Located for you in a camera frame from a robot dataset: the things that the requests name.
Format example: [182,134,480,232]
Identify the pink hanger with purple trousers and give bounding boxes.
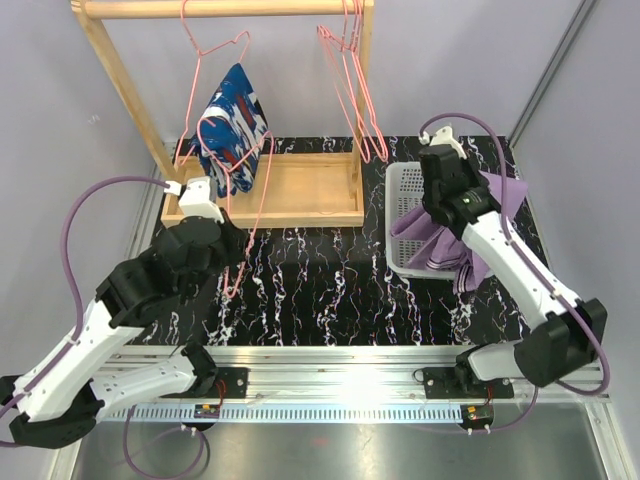
[196,118,275,299]

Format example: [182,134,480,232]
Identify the purple trousers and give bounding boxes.
[390,171,528,293]

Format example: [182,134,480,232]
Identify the blue patterned trousers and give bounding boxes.
[190,63,269,198]

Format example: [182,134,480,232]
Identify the pink hanger with blue trousers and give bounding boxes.
[174,0,251,166]

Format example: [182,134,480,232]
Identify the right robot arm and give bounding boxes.
[419,145,607,396]

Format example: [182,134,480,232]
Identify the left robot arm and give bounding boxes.
[1,216,248,449]

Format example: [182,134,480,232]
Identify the white plastic basket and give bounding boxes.
[384,161,456,281]

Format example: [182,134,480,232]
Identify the wooden clothes rack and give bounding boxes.
[70,1,375,228]

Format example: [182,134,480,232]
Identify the black marble table mat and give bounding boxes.
[124,134,574,347]

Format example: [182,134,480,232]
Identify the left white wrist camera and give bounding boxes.
[161,176,225,227]

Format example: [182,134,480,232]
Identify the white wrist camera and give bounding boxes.
[419,126,467,159]
[161,176,225,227]

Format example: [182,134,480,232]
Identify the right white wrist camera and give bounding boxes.
[419,126,467,159]

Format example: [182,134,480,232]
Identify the pink empty wire hanger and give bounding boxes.
[316,25,372,163]

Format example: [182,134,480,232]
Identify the aluminium mounting rail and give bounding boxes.
[84,342,612,426]

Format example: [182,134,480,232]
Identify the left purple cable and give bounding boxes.
[0,174,171,446]

